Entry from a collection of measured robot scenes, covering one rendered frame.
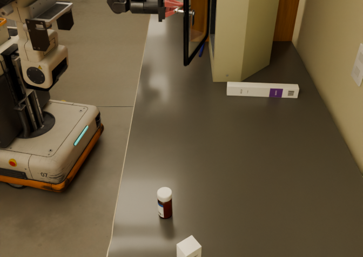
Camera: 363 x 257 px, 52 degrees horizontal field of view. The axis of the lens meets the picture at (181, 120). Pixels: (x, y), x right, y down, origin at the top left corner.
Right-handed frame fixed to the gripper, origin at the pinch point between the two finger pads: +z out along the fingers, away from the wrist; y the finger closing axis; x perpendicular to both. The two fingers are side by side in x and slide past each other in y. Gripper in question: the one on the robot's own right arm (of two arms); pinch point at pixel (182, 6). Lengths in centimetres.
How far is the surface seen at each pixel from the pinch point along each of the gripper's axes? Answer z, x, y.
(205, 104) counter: 9.7, -27.8, -26.3
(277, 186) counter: 30, -67, -27
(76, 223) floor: -59, -11, -120
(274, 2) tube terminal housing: 34.7, 0.0, 2.1
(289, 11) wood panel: 48, 26, -11
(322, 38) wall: 55, -2, -11
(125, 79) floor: -57, 145, -118
